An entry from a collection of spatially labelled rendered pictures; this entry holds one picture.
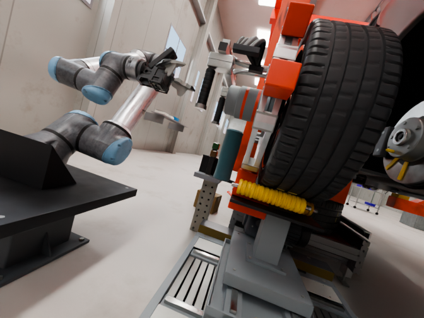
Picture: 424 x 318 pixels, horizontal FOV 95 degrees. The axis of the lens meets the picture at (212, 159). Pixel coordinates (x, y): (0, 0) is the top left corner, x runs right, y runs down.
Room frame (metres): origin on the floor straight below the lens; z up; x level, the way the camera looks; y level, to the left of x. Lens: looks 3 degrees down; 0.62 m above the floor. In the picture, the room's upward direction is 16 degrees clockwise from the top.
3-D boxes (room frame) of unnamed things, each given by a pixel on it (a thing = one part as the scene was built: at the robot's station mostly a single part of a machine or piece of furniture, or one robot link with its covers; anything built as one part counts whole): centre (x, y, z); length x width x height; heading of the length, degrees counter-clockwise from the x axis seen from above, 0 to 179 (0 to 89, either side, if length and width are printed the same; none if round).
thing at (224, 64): (0.72, 0.06, 0.93); 0.09 x 0.05 x 0.05; 80
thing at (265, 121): (0.85, -0.17, 0.85); 0.54 x 0.07 x 0.54; 170
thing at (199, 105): (0.73, 0.09, 0.83); 0.04 x 0.04 x 0.16
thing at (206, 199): (1.44, -0.04, 0.21); 0.10 x 0.10 x 0.42; 80
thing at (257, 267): (0.82, -0.33, 0.32); 0.40 x 0.30 x 0.28; 170
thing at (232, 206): (0.85, -0.21, 0.48); 0.16 x 0.12 x 0.17; 80
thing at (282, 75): (0.54, -0.12, 0.85); 0.09 x 0.08 x 0.07; 170
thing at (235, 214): (2.47, -0.87, 0.14); 2.47 x 0.85 x 0.27; 170
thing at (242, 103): (0.87, -0.10, 0.85); 0.21 x 0.14 x 0.14; 80
